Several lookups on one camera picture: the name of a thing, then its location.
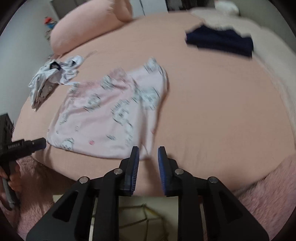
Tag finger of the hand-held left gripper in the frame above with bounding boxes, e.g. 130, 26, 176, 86
22, 137, 47, 152

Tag person's left hand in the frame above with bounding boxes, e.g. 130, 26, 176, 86
0, 166, 22, 194

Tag pink cartoon print pants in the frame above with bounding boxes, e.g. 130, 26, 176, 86
46, 57, 169, 160

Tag white shirt navy collar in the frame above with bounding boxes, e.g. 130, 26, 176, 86
28, 55, 84, 112

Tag small white cloth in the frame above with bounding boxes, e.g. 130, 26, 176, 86
215, 0, 240, 14

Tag red hat plush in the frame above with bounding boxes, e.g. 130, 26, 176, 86
44, 16, 57, 32

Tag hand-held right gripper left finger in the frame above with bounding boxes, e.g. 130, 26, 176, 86
26, 146, 140, 241

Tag glass door wardrobe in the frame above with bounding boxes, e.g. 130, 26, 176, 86
166, 0, 215, 11

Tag folded navy garment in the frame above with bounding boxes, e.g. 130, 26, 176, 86
184, 24, 254, 58

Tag pink fluffy rug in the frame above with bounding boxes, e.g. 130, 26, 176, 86
0, 155, 296, 241

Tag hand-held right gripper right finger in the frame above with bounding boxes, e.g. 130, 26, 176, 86
158, 146, 270, 241

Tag pale printed garment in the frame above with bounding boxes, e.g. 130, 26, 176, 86
37, 81, 58, 102

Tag round bed pink sheet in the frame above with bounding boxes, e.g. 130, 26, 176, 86
14, 10, 296, 197

